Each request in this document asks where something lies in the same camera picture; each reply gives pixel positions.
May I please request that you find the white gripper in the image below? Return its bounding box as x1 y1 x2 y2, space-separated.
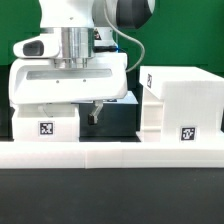
9 53 127 125

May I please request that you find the white front drawer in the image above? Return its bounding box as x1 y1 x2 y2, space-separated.
12 104 80 142

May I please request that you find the white drawer cabinet box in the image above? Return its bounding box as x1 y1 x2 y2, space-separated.
139 66 224 143

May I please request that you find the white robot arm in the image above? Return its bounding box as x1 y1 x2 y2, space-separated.
9 0 155 123

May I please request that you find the white marker sheet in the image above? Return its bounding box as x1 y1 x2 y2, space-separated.
103 91 138 105

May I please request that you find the white L-shaped fence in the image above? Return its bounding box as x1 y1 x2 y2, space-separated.
0 142 224 169

